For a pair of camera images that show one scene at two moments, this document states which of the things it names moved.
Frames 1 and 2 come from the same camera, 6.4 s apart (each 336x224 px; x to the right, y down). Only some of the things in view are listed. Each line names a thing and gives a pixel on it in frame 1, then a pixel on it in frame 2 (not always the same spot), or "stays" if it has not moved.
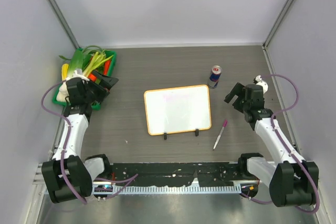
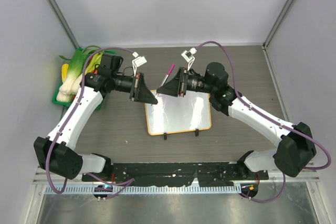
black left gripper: x=103 y=93 → x=140 y=92
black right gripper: x=239 y=90 → x=177 y=86
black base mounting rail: x=177 y=173 stays
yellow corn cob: x=64 y=71 stays
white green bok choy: x=76 y=62 stays
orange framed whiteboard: x=179 y=109 stays
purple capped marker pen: x=224 y=124 → x=171 y=69
